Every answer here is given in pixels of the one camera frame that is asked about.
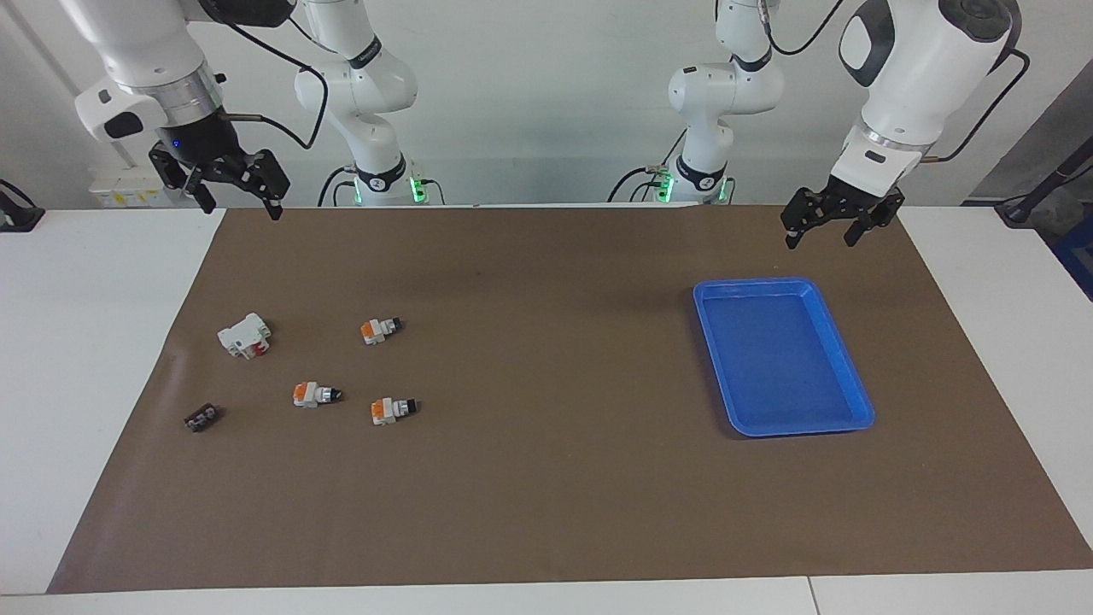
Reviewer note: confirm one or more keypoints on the white circuit breaker red lever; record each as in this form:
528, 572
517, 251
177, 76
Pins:
242, 335

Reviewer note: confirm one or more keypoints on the brown table mat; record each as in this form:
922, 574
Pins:
546, 495

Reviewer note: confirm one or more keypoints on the black stand pole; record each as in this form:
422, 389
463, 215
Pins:
1046, 186

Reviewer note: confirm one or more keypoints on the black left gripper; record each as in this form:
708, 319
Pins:
862, 195

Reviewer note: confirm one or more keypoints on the white wall power box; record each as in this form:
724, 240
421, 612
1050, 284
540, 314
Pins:
119, 192

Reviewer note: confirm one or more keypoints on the small black terminal block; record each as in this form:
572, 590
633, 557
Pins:
201, 418

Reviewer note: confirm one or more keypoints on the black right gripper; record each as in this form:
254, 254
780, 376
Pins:
201, 141

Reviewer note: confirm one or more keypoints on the blue crate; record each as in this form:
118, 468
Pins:
1078, 256

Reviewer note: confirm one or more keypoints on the blue plastic tray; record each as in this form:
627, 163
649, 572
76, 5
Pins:
781, 359

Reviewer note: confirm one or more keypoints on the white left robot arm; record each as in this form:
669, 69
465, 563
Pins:
905, 77

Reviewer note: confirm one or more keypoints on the black clamp device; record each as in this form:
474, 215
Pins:
17, 215

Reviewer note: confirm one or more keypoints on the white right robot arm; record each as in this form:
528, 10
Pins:
145, 43

